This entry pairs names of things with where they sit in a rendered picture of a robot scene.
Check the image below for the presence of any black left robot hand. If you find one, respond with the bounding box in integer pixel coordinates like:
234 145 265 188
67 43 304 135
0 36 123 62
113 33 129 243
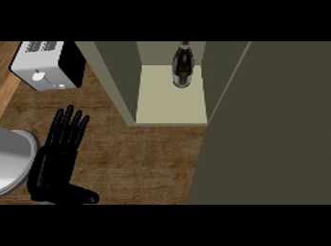
24 104 100 206

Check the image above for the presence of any olive green cabinet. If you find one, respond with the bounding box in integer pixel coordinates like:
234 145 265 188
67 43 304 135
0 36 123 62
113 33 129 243
73 40 252 128

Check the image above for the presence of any dark wine bottle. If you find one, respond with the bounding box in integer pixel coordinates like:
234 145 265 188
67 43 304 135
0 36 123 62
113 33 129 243
169 40 197 89

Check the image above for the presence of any dark olive cabinet door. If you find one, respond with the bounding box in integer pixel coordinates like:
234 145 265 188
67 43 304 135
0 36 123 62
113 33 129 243
186 40 331 206

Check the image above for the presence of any white toaster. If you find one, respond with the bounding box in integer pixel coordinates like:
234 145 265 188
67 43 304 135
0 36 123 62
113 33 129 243
8 40 88 93

